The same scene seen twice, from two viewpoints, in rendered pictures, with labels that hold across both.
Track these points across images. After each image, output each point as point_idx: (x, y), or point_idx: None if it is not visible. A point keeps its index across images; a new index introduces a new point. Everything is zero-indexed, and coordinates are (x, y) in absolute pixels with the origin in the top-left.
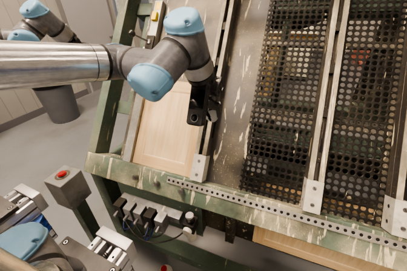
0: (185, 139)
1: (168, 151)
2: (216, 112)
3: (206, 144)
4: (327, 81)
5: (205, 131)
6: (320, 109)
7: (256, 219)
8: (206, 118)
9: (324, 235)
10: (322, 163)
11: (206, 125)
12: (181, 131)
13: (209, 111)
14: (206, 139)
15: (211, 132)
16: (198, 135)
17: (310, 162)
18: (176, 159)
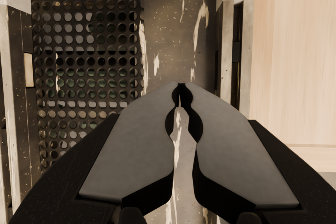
0: (285, 35)
1: None
2: (91, 163)
3: (225, 30)
4: (12, 192)
5: (234, 61)
6: (12, 142)
7: None
8: (203, 94)
9: None
10: None
11: (235, 76)
12: (297, 52)
13: (163, 164)
14: (229, 42)
15: (220, 62)
16: (250, 49)
17: (8, 38)
18: None
